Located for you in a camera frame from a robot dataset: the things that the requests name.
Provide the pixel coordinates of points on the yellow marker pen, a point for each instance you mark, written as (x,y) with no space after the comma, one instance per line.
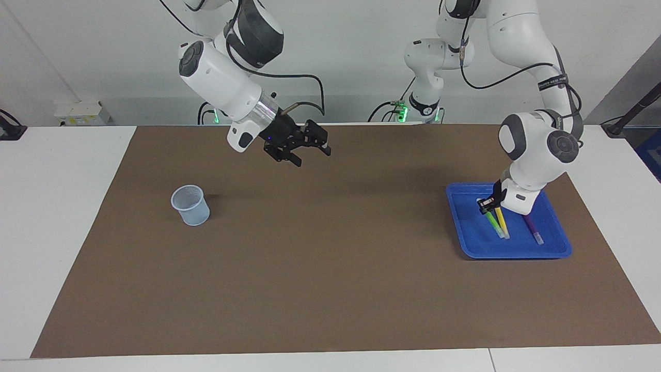
(502,222)

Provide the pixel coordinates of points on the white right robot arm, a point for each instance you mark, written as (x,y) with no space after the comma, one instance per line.
(217,72)

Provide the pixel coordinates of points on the green marker pen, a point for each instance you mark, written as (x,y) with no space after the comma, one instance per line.
(494,223)

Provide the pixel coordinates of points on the brown table mat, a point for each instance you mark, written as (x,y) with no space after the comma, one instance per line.
(330,258)

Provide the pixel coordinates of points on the blue crate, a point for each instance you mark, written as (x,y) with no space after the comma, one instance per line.
(651,155)

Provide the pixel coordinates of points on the translucent plastic cup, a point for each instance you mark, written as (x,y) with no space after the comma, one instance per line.
(193,212)

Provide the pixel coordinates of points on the blue plastic tray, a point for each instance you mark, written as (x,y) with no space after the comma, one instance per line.
(475,237)

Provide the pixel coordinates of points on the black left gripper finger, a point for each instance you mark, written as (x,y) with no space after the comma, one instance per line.
(485,205)
(500,203)

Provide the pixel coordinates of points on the purple marker pen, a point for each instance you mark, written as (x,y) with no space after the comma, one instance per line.
(532,227)

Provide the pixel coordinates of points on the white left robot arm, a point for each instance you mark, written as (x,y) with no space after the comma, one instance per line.
(516,31)

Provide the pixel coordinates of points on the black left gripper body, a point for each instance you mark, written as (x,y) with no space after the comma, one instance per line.
(501,190)

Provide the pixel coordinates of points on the black stand pole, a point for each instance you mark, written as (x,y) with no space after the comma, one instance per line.
(627,116)

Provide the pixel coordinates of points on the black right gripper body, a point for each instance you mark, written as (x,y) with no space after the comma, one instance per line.
(281,132)

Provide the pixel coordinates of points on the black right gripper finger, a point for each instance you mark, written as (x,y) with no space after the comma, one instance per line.
(316,135)
(284,154)

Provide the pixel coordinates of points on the black clamp mount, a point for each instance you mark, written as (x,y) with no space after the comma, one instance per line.
(10,130)

